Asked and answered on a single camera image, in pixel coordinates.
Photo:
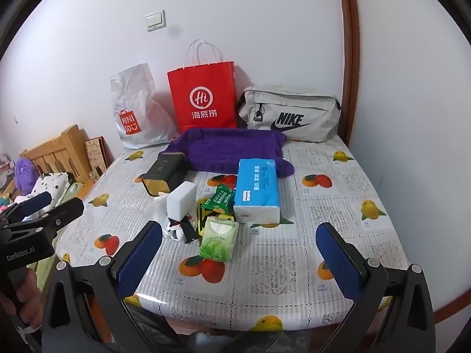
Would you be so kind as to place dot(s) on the red paper bag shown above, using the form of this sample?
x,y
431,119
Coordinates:
x,y
202,81

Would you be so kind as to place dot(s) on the patterned book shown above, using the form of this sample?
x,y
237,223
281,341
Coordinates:
x,y
96,154

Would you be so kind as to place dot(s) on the purple plush toy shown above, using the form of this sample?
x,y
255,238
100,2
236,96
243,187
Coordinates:
x,y
25,174

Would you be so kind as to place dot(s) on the wooden door frame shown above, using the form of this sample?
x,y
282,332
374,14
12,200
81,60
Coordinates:
x,y
349,44

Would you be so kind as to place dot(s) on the white sponge block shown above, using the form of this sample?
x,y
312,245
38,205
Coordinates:
x,y
180,202

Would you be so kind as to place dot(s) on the purple towel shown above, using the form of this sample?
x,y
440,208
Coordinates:
x,y
228,150

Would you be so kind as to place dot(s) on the grey waist bag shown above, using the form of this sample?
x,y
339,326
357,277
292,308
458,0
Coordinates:
x,y
294,106

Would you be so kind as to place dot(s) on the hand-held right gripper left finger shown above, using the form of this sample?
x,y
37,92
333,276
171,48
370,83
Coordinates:
x,y
141,257

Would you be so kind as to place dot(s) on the wooden nightstand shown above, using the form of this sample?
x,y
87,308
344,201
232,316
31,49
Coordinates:
x,y
87,191

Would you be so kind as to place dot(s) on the white plastic shopping bag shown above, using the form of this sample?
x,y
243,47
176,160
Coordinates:
x,y
136,117

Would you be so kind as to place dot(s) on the wooden bed headboard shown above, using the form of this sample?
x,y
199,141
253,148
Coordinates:
x,y
66,147

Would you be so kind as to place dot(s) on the black and gold tin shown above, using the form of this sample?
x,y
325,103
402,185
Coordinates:
x,y
162,172

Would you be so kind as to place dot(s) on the polka dot pillow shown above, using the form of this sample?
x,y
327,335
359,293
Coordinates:
x,y
51,185

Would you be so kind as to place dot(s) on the blue tissue pack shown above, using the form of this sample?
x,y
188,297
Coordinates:
x,y
257,187

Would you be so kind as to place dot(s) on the person's left hand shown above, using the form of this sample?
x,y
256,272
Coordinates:
x,y
34,298

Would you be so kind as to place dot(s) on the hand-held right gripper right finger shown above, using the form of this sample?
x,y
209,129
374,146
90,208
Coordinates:
x,y
336,261

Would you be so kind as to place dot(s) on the green tissue pack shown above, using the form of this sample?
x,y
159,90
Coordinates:
x,y
219,239

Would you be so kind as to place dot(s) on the white light switch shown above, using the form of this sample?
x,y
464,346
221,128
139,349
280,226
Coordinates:
x,y
155,21

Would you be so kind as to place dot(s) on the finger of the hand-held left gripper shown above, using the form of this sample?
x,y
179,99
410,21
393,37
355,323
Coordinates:
x,y
62,213
36,202

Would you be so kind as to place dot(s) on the green snack packet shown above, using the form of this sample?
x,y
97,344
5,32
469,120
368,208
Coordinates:
x,y
219,198

